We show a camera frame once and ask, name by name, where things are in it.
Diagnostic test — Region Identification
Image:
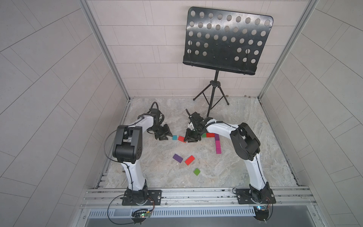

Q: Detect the dark purple block left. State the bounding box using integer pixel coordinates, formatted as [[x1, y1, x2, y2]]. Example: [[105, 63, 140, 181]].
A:
[[173, 154, 183, 163]]

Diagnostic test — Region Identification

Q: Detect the circuit board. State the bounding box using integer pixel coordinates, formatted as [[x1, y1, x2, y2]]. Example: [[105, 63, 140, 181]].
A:
[[253, 206, 270, 222], [131, 209, 152, 224]]

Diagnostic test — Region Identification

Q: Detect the aluminium frame rail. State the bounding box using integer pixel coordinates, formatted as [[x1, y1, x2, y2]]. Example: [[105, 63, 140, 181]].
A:
[[80, 186, 317, 209]]

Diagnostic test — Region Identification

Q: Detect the black music stand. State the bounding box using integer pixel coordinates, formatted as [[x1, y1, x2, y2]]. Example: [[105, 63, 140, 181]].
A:
[[183, 7, 274, 111]]

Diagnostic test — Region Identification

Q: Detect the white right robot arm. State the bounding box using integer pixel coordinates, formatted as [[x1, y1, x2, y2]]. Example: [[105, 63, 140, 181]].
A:
[[184, 112, 268, 203]]

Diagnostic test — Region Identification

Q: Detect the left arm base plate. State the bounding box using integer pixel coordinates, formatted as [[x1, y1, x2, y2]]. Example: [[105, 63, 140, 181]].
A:
[[122, 189, 162, 206]]

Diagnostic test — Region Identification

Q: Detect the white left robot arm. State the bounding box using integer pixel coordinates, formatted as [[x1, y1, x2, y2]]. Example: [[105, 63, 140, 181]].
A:
[[112, 106, 173, 204]]

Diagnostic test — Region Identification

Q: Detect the magenta long block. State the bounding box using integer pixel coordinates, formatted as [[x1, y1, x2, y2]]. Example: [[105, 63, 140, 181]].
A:
[[215, 141, 221, 149]]

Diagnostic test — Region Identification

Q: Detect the light green block front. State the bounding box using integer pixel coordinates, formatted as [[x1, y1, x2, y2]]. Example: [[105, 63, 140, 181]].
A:
[[194, 168, 201, 176]]

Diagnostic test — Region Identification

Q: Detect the right circuit board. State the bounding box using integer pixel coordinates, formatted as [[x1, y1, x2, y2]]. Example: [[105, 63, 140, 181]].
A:
[[253, 206, 270, 222]]

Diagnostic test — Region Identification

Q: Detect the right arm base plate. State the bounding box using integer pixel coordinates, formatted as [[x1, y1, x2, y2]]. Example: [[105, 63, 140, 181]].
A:
[[233, 187, 276, 204]]

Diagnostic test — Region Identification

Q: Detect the left circuit board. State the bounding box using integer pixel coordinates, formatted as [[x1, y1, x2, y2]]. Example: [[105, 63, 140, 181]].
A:
[[131, 209, 152, 224]]

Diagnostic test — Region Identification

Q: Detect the red block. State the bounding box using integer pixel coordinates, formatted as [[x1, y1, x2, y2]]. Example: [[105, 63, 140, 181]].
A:
[[206, 133, 215, 138], [178, 136, 186, 143], [185, 155, 195, 166]]

